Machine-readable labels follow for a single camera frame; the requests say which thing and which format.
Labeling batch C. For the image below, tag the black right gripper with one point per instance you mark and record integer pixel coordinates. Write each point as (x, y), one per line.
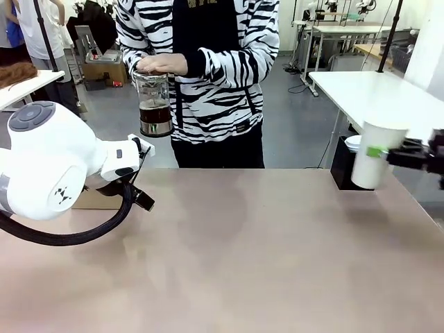
(437, 152)

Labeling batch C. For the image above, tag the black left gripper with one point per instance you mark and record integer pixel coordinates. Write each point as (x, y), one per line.
(111, 189)

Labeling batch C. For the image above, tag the tall white paper cup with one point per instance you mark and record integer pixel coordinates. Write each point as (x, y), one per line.
(374, 152)

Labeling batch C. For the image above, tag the glass French press with coffee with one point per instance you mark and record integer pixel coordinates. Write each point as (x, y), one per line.
(156, 104)

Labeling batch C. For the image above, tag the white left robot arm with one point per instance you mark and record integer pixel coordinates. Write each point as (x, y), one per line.
(45, 156)

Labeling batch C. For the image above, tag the person's right forearm striped sleeve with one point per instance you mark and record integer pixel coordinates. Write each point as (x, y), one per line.
(132, 52)

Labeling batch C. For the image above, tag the person's left forearm striped sleeve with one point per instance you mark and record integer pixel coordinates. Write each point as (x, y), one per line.
(236, 62)

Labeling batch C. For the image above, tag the person's right hand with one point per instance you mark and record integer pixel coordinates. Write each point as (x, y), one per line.
(144, 65)

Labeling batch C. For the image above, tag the person's left hand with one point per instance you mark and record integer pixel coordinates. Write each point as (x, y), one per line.
(170, 63)

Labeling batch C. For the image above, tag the stack of white lids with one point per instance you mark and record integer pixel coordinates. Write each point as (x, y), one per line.
(353, 142)

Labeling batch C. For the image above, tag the black lid holder box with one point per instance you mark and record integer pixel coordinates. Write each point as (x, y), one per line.
(341, 166)

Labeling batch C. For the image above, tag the large white side table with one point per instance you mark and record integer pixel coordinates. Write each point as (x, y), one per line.
(364, 90)

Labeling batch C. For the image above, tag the wooden top background table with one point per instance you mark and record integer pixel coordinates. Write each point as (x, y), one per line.
(367, 48)

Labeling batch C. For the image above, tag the small red object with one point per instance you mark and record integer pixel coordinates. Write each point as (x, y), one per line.
(118, 84)

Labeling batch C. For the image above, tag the person in zebra striped hoodie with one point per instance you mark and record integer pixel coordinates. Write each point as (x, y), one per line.
(225, 104)

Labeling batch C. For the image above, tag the black floor bin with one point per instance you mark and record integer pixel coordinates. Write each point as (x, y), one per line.
(94, 85)

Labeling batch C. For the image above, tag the brown cardboard box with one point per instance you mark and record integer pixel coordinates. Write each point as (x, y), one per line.
(104, 71)

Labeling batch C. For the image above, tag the white background workbench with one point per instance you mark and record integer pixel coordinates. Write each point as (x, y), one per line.
(347, 29)

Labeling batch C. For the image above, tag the small white table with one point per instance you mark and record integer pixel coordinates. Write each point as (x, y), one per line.
(31, 85)

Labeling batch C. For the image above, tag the grey chair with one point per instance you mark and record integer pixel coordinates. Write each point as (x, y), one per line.
(81, 38)

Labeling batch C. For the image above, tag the brown furry cloth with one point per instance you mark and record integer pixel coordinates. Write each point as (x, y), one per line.
(17, 74)

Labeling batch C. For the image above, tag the black jacket hanging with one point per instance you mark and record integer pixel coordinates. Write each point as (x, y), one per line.
(97, 24)

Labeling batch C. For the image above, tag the bystander in white shirt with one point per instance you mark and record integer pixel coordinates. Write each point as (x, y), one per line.
(38, 27)

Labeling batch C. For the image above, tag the bystander in blue top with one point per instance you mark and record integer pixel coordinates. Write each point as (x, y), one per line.
(12, 27)

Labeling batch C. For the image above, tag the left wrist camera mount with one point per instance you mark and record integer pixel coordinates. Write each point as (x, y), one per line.
(144, 151)

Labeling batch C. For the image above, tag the black camera stand pole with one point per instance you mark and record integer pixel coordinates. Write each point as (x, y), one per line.
(45, 31)
(392, 31)

